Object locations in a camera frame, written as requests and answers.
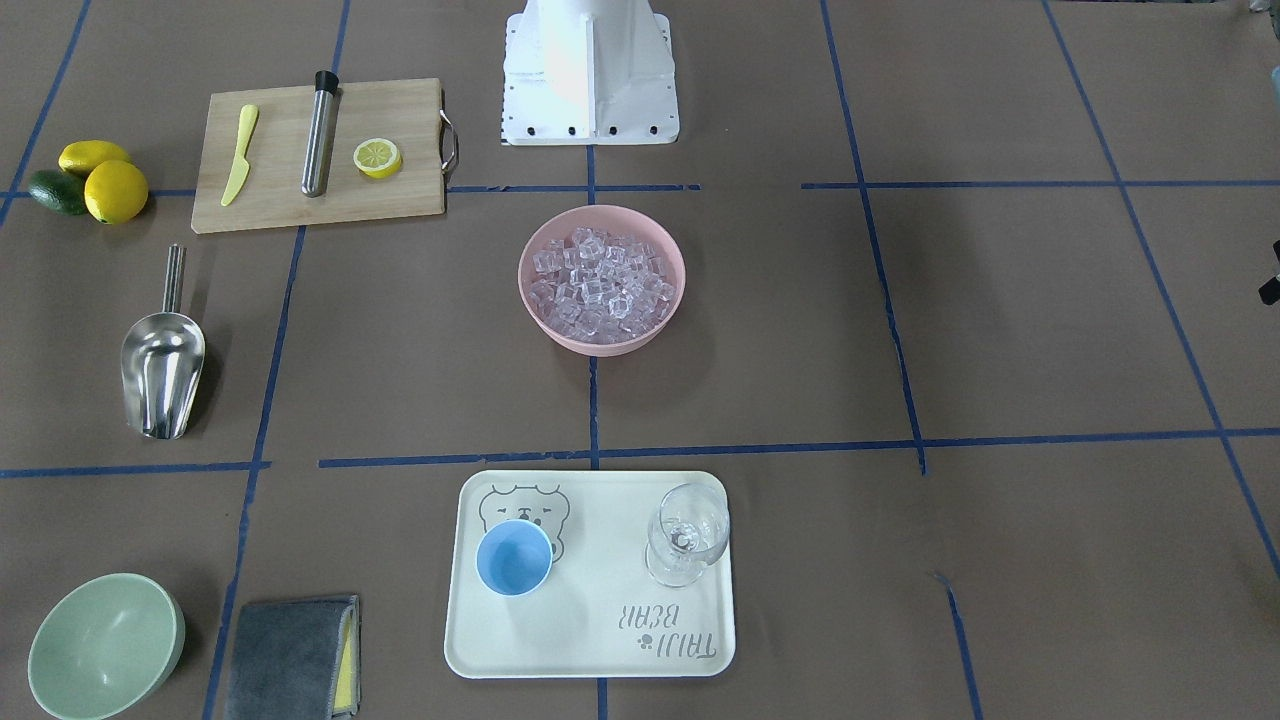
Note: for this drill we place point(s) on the steel muddler black tip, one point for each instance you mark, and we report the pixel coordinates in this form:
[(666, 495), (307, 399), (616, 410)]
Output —
[(321, 133)]

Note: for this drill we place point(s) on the yellow plastic knife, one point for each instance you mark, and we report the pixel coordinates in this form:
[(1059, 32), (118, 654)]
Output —
[(240, 167)]

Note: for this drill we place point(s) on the clear wine glass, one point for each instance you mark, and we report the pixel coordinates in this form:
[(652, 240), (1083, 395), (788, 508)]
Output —
[(689, 531)]

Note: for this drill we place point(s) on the cream bear tray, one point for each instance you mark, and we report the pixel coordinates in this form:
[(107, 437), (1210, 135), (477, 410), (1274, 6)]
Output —
[(599, 613)]

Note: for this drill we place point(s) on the clear ice cubes pile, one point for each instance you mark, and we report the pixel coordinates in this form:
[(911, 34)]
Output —
[(599, 287)]

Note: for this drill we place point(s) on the half lemon slice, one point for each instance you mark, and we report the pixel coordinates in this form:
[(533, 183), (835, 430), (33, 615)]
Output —
[(377, 158)]

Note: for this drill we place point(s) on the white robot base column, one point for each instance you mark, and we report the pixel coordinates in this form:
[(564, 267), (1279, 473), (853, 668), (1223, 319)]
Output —
[(579, 73)]

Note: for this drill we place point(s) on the metal ice scoop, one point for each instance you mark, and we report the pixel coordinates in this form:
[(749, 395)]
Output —
[(161, 362)]

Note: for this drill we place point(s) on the yellow lemon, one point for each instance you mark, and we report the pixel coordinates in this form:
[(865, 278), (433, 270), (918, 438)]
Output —
[(80, 158), (115, 192)]

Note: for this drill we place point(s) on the grey folded cloth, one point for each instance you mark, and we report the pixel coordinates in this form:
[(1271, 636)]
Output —
[(297, 659)]

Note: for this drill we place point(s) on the pink bowl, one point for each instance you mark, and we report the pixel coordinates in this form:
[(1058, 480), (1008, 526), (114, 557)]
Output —
[(616, 219)]

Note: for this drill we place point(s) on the mint green bowl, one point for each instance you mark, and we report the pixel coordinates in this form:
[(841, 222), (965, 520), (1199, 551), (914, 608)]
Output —
[(107, 645)]

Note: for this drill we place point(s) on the blue plastic cup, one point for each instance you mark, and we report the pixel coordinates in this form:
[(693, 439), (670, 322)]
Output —
[(514, 558)]

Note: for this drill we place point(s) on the upper yellow lemon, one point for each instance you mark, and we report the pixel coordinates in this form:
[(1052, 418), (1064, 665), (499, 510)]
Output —
[(80, 158)]

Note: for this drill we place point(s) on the wooden cutting board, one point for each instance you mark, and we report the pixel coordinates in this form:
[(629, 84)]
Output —
[(406, 111)]

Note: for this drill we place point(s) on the front yellow lemon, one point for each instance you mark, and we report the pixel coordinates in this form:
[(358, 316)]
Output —
[(115, 192)]

